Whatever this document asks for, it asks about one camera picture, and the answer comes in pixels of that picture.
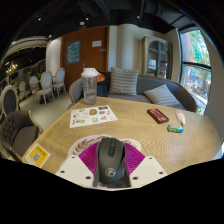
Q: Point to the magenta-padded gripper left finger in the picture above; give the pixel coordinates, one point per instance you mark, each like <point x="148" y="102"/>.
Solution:
<point x="75" y="170"/>

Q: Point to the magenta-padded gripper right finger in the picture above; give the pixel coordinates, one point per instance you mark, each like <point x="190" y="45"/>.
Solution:
<point x="146" y="170"/>

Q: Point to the black computer mouse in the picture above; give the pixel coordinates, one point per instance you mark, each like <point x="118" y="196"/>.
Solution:
<point x="111" y="160"/>

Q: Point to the cat-shaped mouse pad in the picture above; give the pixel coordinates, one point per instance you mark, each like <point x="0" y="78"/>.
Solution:
<point x="86" y="141"/>

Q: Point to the yellow square table sticker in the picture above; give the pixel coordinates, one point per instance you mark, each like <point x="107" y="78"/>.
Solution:
<point x="37" y="155"/>

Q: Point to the green and blue packet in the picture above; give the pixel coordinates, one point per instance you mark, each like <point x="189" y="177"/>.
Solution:
<point x="175" y="128"/>

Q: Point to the black box with red print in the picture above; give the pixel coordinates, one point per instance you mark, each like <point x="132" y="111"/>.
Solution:
<point x="158" y="115"/>

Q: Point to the white sticker sheet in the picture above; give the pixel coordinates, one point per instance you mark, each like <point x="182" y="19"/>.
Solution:
<point x="91" y="116"/>

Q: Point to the dark tufted armchair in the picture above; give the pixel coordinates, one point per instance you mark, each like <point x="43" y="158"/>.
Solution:
<point x="18" y="131"/>

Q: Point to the flat-lying striped cushion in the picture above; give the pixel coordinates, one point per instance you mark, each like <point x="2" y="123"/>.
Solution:
<point x="162" y="95"/>

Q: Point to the clear shaker bottle white lid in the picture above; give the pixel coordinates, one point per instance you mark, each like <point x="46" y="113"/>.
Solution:
<point x="89" y="88"/>

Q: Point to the grey sofa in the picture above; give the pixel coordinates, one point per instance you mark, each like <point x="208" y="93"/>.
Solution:
<point x="150" y="83"/>

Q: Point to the black and orange backpack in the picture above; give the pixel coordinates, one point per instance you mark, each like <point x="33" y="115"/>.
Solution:
<point x="102" y="86"/>

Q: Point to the group of white chairs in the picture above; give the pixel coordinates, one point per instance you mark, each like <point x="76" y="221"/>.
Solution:
<point x="45" y="85"/>

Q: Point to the upright striped cushion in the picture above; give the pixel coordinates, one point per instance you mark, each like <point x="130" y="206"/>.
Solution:
<point x="123" y="81"/>

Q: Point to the oval-backed dark chair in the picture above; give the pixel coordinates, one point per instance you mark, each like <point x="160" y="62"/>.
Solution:
<point x="9" y="100"/>

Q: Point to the arched glass-door cabinet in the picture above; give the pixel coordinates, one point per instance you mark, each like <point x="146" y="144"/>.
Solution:
<point x="156" y="58"/>

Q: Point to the brown wooden door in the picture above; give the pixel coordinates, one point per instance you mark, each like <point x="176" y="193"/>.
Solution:
<point x="90" y="56"/>

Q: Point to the large window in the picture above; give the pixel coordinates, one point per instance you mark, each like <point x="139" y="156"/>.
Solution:
<point x="196" y="66"/>

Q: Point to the blue poster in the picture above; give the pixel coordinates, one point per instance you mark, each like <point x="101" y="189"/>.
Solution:
<point x="73" y="52"/>

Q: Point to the small white door sign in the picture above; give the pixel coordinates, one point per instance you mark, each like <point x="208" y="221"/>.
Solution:
<point x="96" y="43"/>

